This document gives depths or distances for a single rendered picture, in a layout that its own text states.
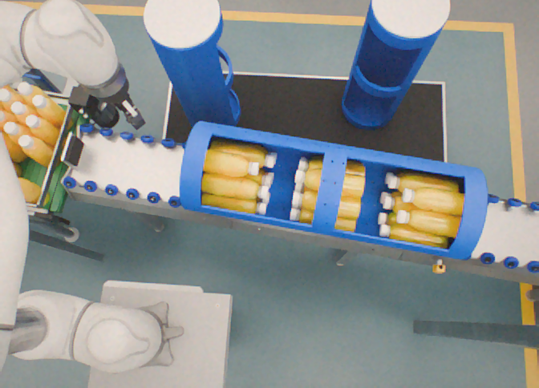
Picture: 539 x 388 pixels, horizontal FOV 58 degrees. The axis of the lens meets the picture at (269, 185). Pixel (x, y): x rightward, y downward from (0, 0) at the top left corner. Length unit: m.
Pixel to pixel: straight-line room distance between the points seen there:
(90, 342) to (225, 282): 1.38
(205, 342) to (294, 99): 1.55
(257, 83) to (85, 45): 1.90
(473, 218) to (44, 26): 1.14
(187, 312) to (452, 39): 2.30
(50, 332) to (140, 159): 0.72
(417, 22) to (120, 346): 1.42
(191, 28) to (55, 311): 1.06
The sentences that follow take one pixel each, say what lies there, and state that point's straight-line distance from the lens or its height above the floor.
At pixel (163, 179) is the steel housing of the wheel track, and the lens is 1.74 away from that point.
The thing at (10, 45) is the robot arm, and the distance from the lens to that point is 0.95.
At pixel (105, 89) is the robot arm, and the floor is 1.73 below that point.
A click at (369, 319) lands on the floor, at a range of 2.60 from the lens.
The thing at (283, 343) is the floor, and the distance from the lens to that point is 2.56.
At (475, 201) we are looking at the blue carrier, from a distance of 1.46.
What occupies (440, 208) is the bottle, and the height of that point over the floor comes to 1.17.
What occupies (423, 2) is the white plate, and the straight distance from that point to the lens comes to 1.94.
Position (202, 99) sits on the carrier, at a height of 0.61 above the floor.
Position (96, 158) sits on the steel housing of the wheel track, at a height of 0.93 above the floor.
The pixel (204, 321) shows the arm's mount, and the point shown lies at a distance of 1.50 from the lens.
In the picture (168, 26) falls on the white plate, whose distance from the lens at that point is 1.86.
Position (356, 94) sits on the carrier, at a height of 0.16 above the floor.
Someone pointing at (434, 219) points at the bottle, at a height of 1.15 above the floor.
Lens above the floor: 2.56
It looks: 75 degrees down
